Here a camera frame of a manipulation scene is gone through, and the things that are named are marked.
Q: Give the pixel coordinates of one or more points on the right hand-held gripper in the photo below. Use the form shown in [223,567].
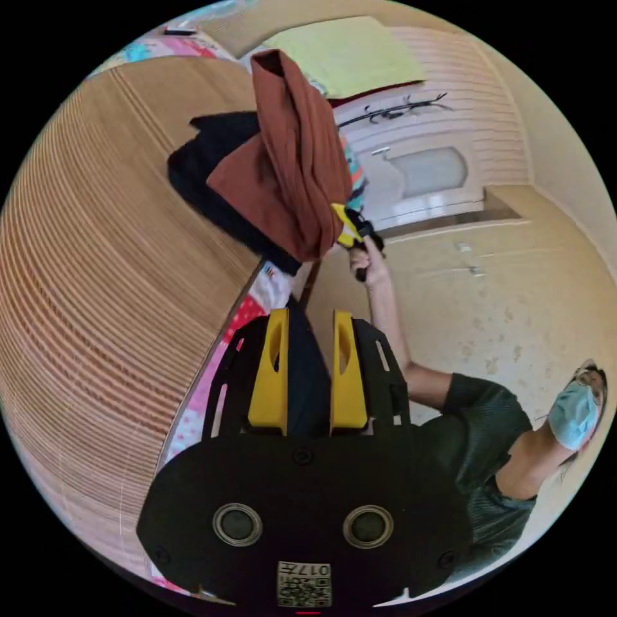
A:
[366,231]

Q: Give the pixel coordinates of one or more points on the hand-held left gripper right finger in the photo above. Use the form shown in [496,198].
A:
[348,395]

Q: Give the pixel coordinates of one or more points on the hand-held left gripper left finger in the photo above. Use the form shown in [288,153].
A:
[267,385]

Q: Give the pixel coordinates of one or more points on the brown pants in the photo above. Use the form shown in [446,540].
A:
[289,183]

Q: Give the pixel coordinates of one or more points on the person's right forearm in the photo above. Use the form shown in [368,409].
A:
[390,328]

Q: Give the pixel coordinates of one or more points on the person's right hand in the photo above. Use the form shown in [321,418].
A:
[370,267]

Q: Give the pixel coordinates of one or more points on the white door with glass pane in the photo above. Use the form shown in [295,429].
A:
[424,178]

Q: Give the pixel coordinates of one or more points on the person's body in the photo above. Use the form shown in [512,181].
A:
[482,434]

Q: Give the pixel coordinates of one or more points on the pile of clothes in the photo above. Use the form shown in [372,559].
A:
[217,168]

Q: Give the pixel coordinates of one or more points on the yellow-green curtain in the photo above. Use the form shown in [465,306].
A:
[347,53]

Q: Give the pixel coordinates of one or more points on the black wall coat rack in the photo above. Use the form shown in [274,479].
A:
[395,111]

